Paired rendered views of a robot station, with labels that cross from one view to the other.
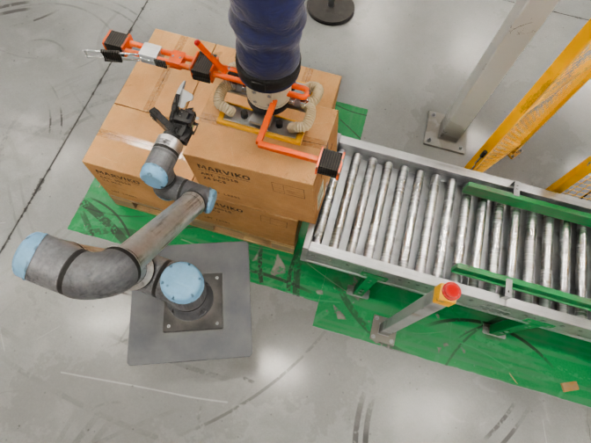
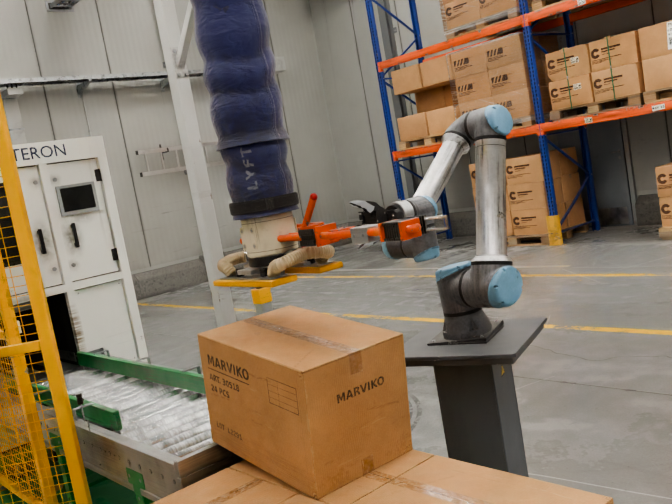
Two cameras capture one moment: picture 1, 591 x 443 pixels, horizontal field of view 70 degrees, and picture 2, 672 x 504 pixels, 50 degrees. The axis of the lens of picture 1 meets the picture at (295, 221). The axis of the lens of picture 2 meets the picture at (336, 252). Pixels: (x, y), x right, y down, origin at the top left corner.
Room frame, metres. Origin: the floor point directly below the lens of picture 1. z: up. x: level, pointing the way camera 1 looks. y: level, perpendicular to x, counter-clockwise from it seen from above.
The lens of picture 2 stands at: (2.70, 1.89, 1.47)
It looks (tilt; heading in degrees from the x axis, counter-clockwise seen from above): 6 degrees down; 221
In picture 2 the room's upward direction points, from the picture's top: 10 degrees counter-clockwise
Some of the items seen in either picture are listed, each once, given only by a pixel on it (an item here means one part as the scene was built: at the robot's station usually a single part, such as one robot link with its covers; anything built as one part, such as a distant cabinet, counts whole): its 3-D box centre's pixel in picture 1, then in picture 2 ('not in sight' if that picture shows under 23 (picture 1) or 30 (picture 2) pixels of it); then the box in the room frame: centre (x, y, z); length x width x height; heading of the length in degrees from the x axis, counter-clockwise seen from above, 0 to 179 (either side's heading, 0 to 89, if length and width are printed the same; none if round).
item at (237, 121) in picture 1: (261, 120); (298, 263); (0.96, 0.18, 1.19); 0.34 x 0.10 x 0.05; 81
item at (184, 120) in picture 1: (179, 127); (380, 218); (0.82, 0.44, 1.29); 0.12 x 0.09 x 0.08; 171
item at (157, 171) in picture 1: (158, 166); (417, 211); (0.65, 0.48, 1.29); 0.12 x 0.09 x 0.10; 171
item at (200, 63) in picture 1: (205, 67); (318, 235); (1.09, 0.41, 1.29); 0.10 x 0.08 x 0.06; 171
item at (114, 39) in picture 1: (118, 43); (399, 229); (1.15, 0.76, 1.29); 0.08 x 0.07 x 0.05; 81
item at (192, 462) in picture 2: (322, 189); (260, 432); (1.01, -0.12, 0.58); 0.70 x 0.03 x 0.06; 171
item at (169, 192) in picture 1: (167, 184); (422, 243); (0.64, 0.47, 1.18); 0.12 x 0.09 x 0.12; 77
